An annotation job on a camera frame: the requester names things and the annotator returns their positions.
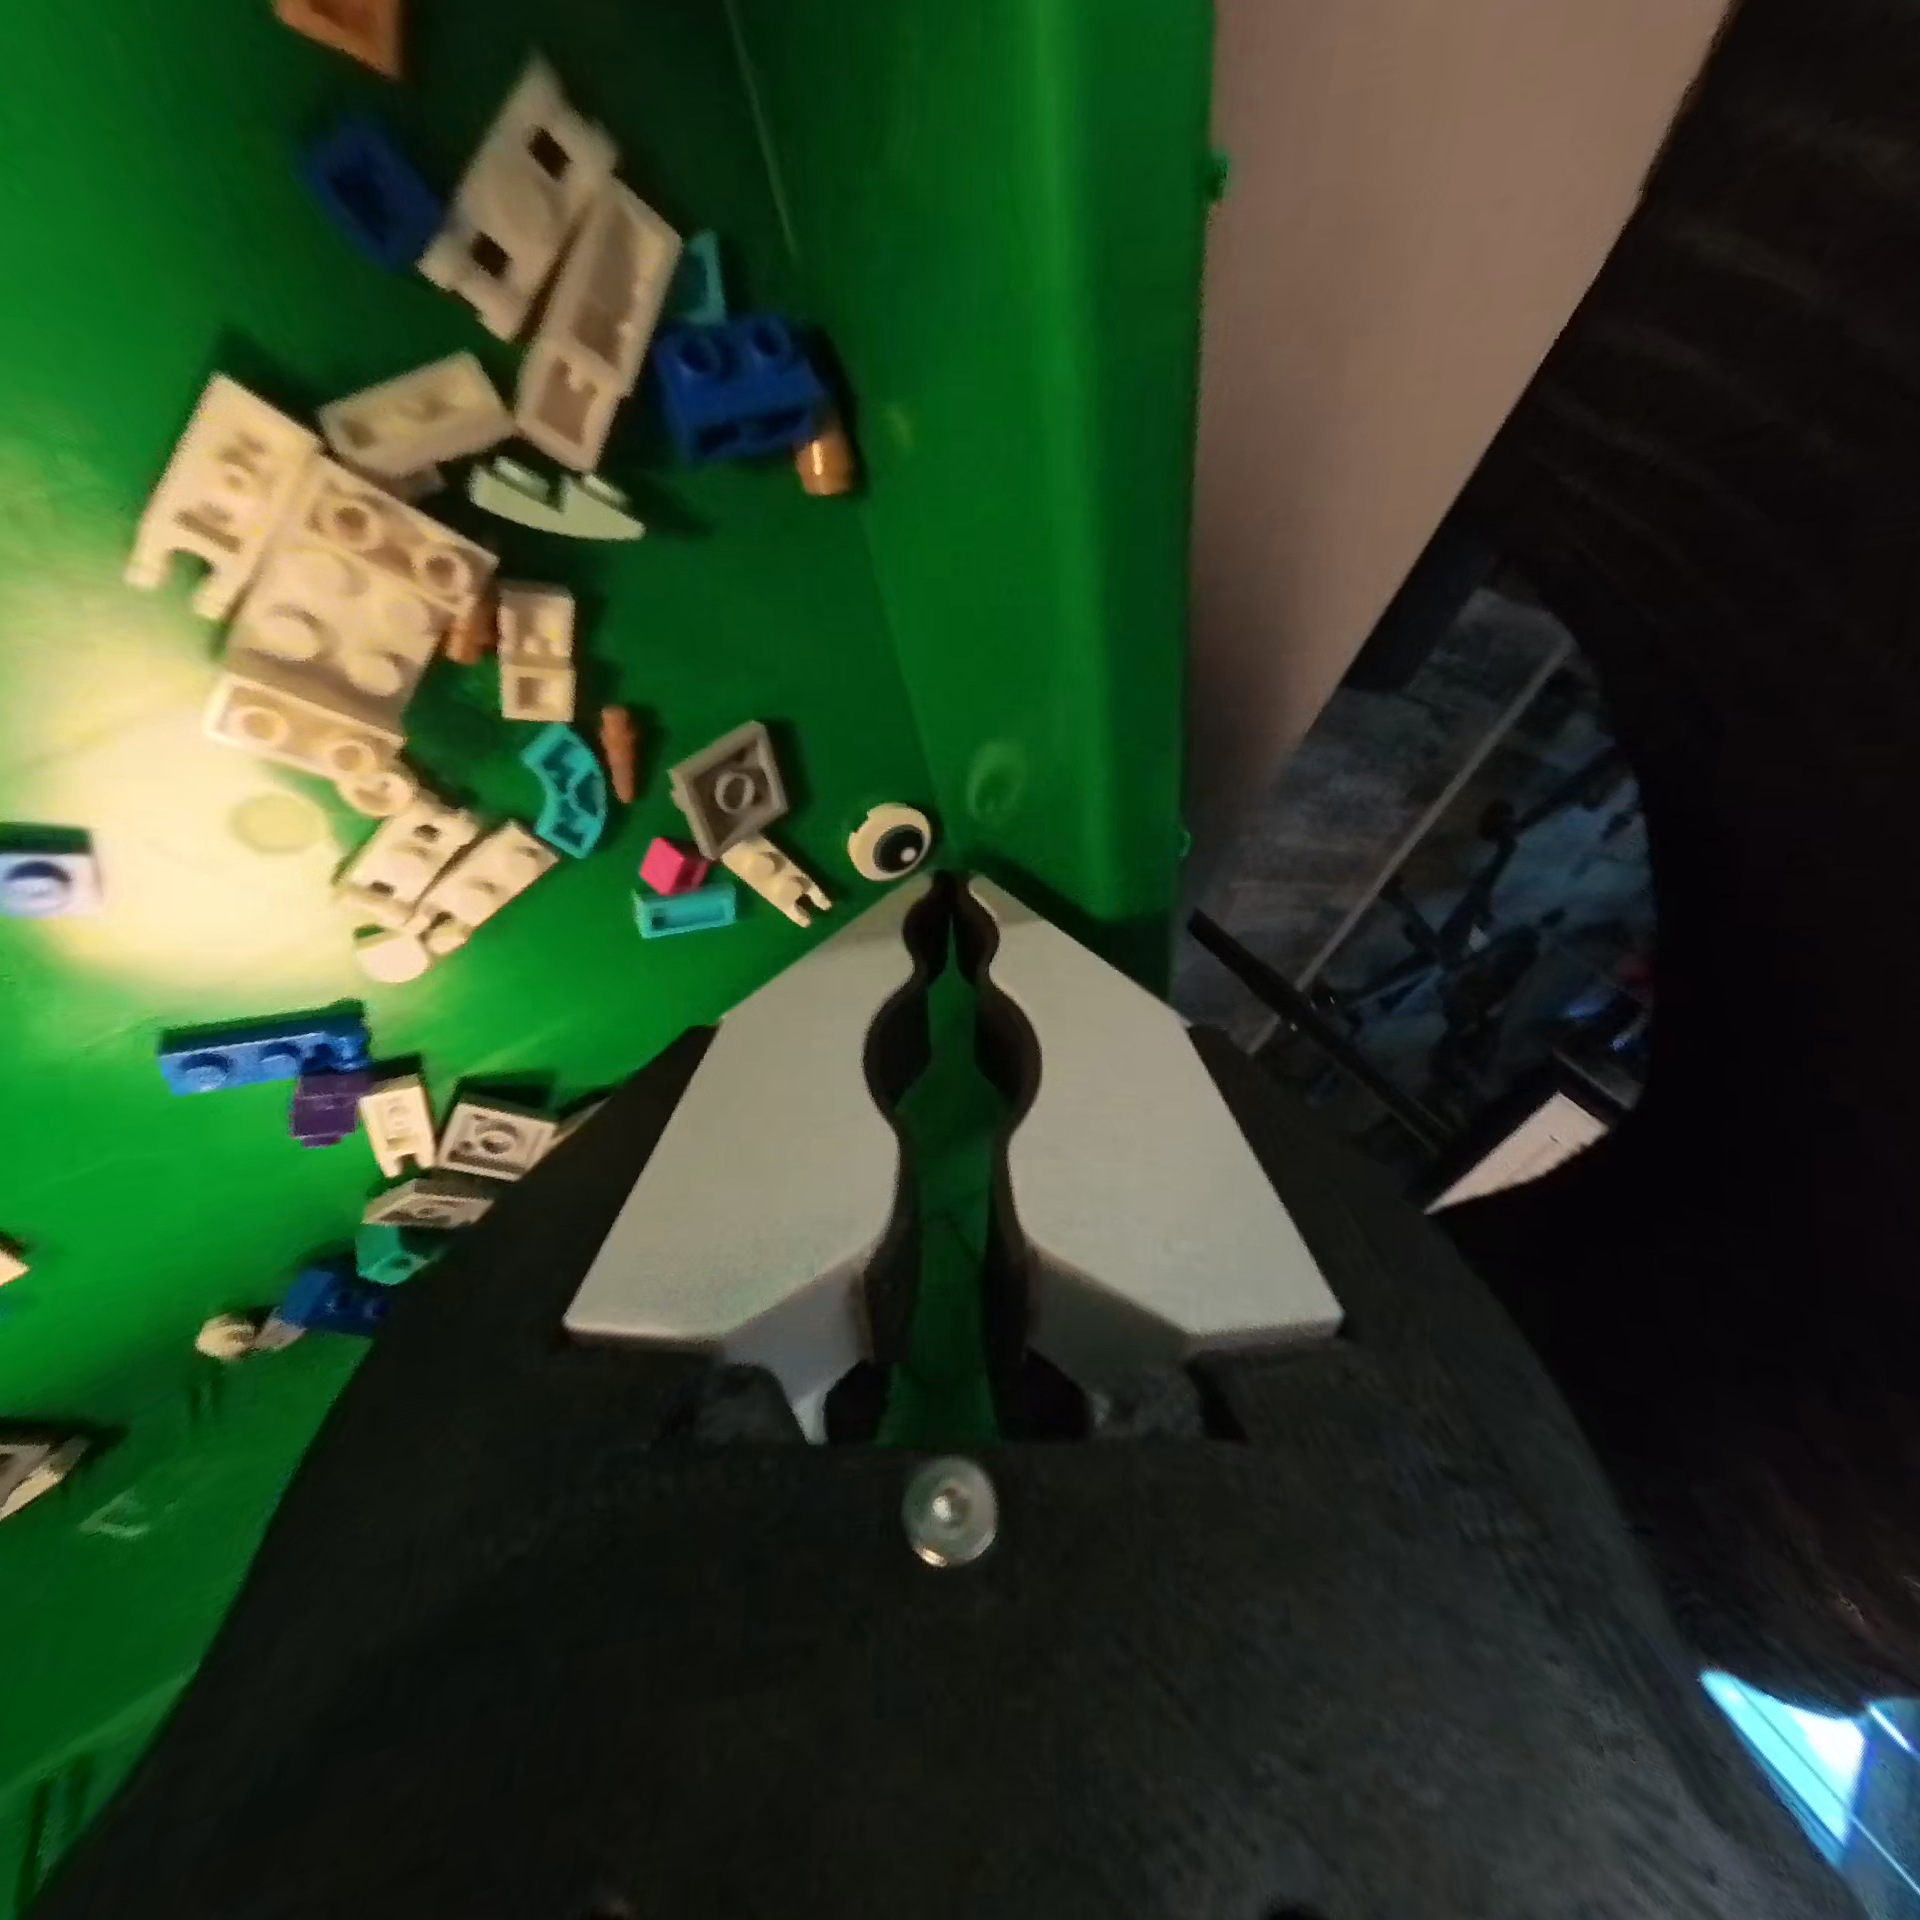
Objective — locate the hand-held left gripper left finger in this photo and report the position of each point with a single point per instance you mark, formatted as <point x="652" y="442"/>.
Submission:
<point x="737" y="1170"/>

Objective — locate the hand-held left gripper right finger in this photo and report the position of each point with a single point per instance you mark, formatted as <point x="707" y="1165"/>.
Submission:
<point x="1160" y="1180"/>

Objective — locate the pile of lego pieces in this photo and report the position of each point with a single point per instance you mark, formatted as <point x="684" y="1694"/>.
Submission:
<point x="360" y="584"/>

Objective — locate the green plastic tray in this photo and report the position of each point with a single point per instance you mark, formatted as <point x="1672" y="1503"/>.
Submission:
<point x="991" y="374"/>

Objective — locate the round eye lego tile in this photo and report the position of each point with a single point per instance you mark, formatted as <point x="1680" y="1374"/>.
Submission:
<point x="891" y="848"/>

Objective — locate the grey square lego plate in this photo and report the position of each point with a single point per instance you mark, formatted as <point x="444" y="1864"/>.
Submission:
<point x="727" y="785"/>

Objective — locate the long blue lego plate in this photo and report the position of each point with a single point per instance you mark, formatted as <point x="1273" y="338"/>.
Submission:
<point x="259" y="1053"/>

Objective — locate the blue lego brick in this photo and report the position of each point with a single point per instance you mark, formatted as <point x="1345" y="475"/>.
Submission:
<point x="737" y="388"/>

